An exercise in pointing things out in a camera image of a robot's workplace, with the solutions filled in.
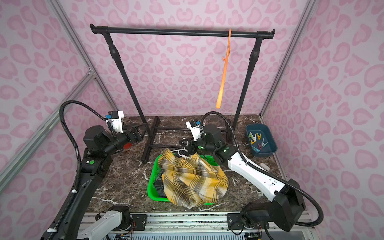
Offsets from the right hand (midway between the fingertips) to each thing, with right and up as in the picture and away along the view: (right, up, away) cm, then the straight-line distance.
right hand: (181, 143), depth 71 cm
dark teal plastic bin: (+52, -2, +32) cm, 61 cm away
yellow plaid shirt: (+5, -18, -2) cm, 19 cm away
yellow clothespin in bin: (+51, +1, +35) cm, 62 cm away
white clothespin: (+47, 0, +32) cm, 57 cm away
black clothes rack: (-25, +4, +36) cm, 44 cm away
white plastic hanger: (+2, -7, 0) cm, 7 cm away
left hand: (-16, +9, -4) cm, 19 cm away
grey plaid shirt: (-12, -22, +6) cm, 26 cm away
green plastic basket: (-15, -15, +11) cm, 24 cm away
